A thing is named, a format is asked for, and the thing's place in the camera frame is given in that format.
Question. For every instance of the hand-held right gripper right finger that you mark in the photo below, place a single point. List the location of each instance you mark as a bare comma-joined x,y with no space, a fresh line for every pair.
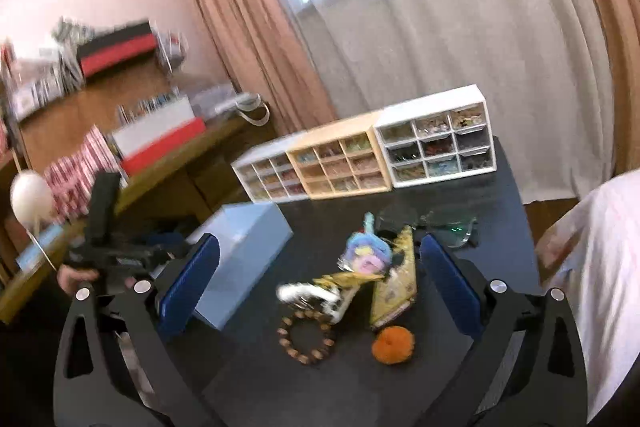
450,287

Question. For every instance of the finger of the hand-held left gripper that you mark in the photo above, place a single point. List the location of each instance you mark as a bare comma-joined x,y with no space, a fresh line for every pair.
167,249
104,207

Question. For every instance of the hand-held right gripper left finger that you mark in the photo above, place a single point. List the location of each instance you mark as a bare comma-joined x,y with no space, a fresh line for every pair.
192,287

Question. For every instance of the yellow printed packet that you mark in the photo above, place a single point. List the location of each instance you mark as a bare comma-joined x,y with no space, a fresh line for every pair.
397,287

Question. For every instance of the light blue storage box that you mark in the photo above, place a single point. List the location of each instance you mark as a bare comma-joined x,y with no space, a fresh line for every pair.
242,257

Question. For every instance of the orange fuzzy pompom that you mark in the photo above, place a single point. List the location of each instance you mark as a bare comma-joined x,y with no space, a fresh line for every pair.
392,345

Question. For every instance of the white and yellow charm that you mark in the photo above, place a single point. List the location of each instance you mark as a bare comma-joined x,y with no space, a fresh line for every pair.
315,294

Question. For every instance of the person's left hand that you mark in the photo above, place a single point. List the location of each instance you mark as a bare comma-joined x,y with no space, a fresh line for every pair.
75,279

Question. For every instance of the red striped gift bag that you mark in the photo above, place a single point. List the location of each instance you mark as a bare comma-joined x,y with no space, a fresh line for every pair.
75,179

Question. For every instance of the white ball on stick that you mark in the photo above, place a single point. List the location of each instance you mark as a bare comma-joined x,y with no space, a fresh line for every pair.
31,199

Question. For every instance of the red and white box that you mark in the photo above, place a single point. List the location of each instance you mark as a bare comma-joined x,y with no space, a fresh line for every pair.
160,139

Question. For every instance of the wooden desk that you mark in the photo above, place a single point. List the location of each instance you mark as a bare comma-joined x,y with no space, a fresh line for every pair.
125,107

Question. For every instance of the small white drawer organizer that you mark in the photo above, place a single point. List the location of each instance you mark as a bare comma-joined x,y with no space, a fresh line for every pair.
272,174

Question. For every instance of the large white drawer organizer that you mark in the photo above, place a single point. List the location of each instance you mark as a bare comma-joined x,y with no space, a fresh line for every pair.
437,139

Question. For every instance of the black and red box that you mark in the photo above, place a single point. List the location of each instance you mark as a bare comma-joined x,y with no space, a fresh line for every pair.
115,49

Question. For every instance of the beige drawer organizer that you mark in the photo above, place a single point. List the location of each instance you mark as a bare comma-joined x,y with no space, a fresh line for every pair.
337,157

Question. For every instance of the peach curtain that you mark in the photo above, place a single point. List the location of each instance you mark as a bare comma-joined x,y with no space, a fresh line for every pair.
610,32
250,17

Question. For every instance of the sheer white curtain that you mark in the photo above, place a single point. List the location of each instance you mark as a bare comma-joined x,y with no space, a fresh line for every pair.
450,37

